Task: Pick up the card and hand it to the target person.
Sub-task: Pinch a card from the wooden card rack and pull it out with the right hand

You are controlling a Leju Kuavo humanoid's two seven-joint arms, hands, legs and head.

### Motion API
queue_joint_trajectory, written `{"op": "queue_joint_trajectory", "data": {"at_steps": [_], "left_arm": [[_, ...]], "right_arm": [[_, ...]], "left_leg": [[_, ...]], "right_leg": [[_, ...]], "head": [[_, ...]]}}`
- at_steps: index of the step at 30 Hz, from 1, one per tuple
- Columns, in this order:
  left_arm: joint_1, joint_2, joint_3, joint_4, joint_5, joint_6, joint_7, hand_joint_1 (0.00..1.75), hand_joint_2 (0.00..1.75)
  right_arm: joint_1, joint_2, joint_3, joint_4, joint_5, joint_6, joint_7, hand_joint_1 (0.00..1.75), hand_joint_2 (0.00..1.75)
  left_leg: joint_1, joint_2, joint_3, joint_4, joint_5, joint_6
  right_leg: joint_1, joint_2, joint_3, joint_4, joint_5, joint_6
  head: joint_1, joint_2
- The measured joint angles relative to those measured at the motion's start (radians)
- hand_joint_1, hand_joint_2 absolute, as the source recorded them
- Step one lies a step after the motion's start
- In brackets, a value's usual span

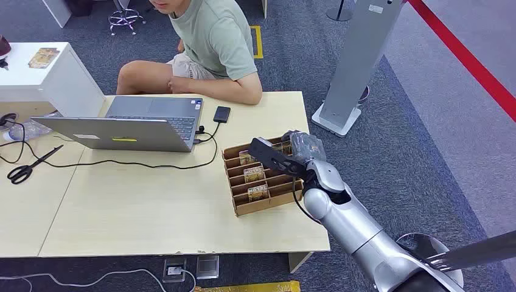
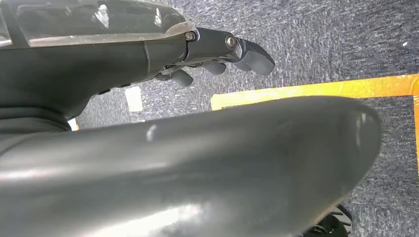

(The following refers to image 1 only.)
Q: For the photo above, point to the clear plastic bottle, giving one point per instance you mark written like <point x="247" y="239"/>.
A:
<point x="30" y="130"/>

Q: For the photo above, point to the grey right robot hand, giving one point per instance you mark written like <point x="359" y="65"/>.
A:
<point x="307" y="146"/>

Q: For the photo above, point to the person's left forearm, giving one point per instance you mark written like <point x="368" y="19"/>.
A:
<point x="230" y="90"/>

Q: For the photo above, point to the grey metal bar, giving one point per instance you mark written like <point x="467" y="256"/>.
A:
<point x="475" y="250"/>

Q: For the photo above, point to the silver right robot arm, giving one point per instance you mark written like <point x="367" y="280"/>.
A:
<point x="354" y="225"/>

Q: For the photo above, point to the white cabinet box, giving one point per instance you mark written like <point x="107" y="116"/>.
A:
<point x="60" y="86"/>

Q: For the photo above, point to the round black silver puck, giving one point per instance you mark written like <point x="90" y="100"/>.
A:
<point x="7" y="121"/>

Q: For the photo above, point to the round silver base plate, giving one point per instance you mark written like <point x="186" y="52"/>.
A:
<point x="415" y="246"/>

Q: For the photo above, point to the floor socket with plug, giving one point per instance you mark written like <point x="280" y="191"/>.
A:
<point x="174" y="271"/>

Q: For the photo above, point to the light wood desk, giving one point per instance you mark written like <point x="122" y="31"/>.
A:
<point x="24" y="217"/>
<point x="161" y="209"/>

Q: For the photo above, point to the person's left hand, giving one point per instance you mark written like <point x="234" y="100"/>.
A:
<point x="178" y="85"/>

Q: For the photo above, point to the wide yellow floor tape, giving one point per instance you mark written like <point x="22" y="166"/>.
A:
<point x="254" y="287"/>

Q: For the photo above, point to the black scissors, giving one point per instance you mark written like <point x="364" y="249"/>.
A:
<point x="28" y="166"/>

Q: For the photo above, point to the grey floor standing kiosk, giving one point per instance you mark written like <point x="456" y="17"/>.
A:
<point x="359" y="60"/>

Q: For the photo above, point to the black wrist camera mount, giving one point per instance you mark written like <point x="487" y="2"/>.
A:
<point x="274" y="159"/>

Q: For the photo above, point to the chrome chair base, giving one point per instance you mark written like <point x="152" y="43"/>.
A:
<point x="125" y="18"/>

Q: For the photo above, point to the white furniture panel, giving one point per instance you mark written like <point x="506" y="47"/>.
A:
<point x="58" y="12"/>

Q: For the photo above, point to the red floor tape line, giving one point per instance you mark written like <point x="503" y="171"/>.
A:
<point x="467" y="60"/>

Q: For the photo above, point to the black stanchion base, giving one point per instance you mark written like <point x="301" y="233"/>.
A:
<point x="340" y="14"/>

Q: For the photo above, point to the silver floor socket lid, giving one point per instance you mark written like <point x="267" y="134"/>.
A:
<point x="207" y="267"/>

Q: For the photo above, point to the person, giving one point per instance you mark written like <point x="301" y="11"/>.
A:
<point x="213" y="36"/>

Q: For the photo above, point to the dark red object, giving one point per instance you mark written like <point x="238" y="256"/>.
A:
<point x="3" y="47"/>

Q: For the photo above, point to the cardboard card holder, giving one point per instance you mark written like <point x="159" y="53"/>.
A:
<point x="264" y="203"/>

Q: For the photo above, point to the black smartphone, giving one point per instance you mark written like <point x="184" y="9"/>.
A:
<point x="221" y="114"/>

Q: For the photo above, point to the printed hotel card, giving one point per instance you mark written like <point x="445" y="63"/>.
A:
<point x="254" y="174"/>
<point x="244" y="157"/>
<point x="284" y="149"/>
<point x="258" y="193"/>

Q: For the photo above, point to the silver open laptop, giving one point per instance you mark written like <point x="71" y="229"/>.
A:
<point x="157" y="115"/>

